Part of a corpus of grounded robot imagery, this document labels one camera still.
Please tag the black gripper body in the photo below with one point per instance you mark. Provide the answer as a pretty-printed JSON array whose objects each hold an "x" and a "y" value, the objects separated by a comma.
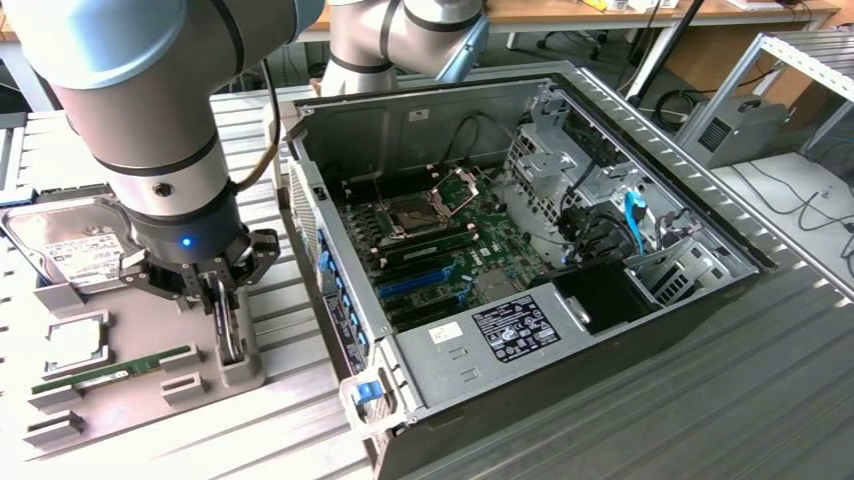
[{"x": 187, "y": 230}]

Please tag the green graphics card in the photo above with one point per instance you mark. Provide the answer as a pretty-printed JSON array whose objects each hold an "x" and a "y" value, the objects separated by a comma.
[{"x": 230, "y": 325}]

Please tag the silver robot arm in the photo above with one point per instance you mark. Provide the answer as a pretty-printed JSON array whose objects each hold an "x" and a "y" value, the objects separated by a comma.
[{"x": 154, "y": 125}]

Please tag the grey parts rack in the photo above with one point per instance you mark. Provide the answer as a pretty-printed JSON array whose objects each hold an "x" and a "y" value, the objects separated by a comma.
[{"x": 134, "y": 360}]

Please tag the silver hard disk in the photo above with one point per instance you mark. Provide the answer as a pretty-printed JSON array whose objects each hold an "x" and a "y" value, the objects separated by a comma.
[{"x": 73, "y": 240}]

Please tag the silver CPU chip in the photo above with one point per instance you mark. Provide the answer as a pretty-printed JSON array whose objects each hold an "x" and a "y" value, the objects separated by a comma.
[{"x": 76, "y": 345}]

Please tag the loose green RAM stick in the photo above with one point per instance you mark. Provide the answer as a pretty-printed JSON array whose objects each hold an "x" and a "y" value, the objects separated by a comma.
[{"x": 113, "y": 372}]

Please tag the blue expansion slot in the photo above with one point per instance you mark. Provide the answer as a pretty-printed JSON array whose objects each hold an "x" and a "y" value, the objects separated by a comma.
[{"x": 414, "y": 283}]

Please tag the CPU socket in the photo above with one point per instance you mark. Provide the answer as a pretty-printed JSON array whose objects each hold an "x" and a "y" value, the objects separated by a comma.
[{"x": 410, "y": 217}]

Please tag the installed RAM stick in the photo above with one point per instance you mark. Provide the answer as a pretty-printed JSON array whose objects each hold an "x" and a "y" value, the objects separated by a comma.
[{"x": 427, "y": 248}]

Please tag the blue disk caddy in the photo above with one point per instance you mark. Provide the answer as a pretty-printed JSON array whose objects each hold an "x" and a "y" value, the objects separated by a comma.
[{"x": 20, "y": 197}]

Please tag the blue case release latch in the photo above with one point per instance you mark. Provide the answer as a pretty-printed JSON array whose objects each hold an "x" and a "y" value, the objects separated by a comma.
[{"x": 366, "y": 392}]

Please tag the metal socket cover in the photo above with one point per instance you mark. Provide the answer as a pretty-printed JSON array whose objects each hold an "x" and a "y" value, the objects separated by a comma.
[{"x": 456, "y": 192}]

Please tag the green motherboard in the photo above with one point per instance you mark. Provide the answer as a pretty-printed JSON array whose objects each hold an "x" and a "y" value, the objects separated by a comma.
[{"x": 494, "y": 250}]

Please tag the silver power supply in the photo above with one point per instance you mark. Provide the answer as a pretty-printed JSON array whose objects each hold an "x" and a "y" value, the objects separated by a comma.
[{"x": 454, "y": 360}]

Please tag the silver disk bay cage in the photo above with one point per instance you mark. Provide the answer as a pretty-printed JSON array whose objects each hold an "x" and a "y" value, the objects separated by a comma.
[{"x": 540, "y": 170}]

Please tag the open black PC case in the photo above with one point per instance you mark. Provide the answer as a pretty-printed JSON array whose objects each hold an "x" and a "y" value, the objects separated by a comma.
[{"x": 601, "y": 390}]

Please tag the black office chair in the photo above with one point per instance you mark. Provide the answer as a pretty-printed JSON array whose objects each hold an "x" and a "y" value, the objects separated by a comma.
[{"x": 574, "y": 37}]

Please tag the perforated silver disk bay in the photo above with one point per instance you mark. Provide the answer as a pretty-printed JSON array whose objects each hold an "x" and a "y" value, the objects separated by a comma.
[{"x": 694, "y": 270}]

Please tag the wooden top office desk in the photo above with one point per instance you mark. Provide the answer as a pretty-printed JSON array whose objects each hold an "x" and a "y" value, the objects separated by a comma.
[{"x": 567, "y": 15}]

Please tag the black stand pole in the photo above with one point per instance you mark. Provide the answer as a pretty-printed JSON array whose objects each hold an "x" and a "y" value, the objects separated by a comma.
[{"x": 667, "y": 45}]

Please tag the grey metal equipment box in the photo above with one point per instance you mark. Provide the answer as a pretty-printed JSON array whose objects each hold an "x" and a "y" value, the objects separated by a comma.
[{"x": 741, "y": 135}]

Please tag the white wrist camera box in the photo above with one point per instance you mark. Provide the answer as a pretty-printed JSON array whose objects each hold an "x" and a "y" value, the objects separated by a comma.
[{"x": 131, "y": 262}]

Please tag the aluminium frame shelf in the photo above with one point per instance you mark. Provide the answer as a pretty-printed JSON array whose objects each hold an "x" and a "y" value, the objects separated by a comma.
[{"x": 801, "y": 55}]

